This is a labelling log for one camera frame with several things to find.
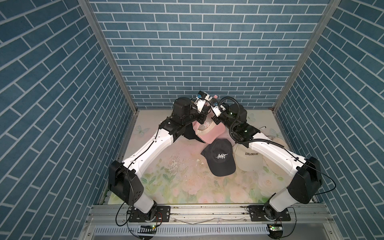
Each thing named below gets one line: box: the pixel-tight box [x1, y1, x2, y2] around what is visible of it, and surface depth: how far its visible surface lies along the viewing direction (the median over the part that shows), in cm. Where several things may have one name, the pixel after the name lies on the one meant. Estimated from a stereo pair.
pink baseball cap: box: [192, 112, 226, 144], surface depth 90 cm
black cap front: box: [201, 138, 236, 177], surface depth 92 cm
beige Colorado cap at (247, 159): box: [233, 143, 264, 172], surface depth 93 cm
